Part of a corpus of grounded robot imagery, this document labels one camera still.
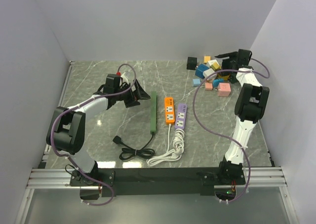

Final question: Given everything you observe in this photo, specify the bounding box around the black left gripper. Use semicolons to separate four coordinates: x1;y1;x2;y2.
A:
115;79;150;108

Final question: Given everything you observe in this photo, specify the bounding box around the green power strip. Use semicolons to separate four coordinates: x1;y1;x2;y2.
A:
150;91;157;134

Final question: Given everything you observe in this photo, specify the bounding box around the yellow plug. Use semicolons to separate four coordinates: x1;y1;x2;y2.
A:
210;62;221;71
203;56;211;63

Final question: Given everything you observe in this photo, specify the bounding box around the white plug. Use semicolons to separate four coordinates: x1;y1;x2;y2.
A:
203;68;217;80

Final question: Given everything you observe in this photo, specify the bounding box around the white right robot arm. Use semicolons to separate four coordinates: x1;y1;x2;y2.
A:
216;49;270;185

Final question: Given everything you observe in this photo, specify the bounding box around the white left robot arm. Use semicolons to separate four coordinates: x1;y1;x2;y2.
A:
46;72;151;186

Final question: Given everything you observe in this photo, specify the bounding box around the white plug cube back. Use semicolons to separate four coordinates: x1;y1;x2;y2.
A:
206;60;217;67

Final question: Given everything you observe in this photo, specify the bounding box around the yellow plug cube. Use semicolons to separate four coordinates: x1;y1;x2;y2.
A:
217;72;230;80

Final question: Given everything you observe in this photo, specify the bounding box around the teal plug cube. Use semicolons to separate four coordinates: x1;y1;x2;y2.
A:
212;78;224;88

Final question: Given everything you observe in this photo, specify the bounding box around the dark blue plug cube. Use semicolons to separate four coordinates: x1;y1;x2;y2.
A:
195;64;209;79

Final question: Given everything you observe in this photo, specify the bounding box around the pink plug cube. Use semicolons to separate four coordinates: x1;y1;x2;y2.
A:
217;82;231;97

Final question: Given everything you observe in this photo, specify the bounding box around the black plug cube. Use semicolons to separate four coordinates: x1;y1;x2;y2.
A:
186;57;198;70

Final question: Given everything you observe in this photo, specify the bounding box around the orange power strip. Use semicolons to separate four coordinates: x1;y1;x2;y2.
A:
164;97;175;125

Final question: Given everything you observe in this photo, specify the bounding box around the purple power strip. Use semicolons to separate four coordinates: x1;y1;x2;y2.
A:
175;103;188;130

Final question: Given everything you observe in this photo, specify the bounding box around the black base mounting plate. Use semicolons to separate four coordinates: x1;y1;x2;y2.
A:
69;167;246;197

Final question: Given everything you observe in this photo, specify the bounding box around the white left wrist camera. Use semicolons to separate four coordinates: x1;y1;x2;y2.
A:
116;72;129;83

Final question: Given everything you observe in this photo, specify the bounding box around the black power cable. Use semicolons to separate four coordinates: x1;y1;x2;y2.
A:
113;132;156;161

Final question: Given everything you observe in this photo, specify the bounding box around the white coiled cable purple strip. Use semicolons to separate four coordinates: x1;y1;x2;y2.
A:
172;128;185;158

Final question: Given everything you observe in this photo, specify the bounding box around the aluminium rail frame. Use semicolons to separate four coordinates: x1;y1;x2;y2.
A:
18;61;294;224

